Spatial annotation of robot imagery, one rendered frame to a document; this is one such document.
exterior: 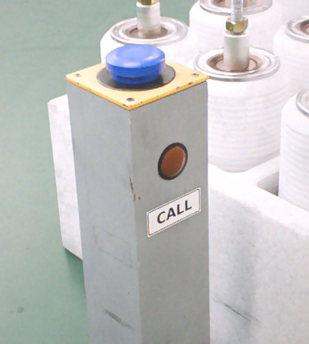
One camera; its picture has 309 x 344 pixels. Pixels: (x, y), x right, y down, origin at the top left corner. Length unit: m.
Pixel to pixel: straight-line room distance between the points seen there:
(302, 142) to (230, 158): 0.10
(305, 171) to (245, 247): 0.08
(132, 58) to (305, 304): 0.25
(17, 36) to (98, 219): 1.02
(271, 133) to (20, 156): 0.50
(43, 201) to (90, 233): 0.43
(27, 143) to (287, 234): 0.61
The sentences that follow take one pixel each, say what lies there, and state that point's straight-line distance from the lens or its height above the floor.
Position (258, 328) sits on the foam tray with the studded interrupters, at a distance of 0.75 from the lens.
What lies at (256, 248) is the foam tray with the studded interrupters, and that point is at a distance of 0.71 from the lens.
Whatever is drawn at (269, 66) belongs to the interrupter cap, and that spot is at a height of 0.25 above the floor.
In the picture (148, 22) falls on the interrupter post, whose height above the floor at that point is 0.27.
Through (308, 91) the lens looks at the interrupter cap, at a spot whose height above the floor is 0.25.
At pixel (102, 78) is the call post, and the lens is 0.58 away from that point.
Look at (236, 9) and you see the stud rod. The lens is 0.75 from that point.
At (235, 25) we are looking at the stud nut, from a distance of 0.75.
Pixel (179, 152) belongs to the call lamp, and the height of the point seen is 0.27.
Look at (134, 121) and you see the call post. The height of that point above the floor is 0.30.
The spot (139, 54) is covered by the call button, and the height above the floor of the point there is 0.33.
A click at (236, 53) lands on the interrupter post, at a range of 0.75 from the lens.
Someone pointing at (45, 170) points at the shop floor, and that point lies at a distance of 1.14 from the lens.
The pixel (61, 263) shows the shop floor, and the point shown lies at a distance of 0.95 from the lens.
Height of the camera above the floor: 0.54
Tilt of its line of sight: 29 degrees down
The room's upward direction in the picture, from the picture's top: 3 degrees counter-clockwise
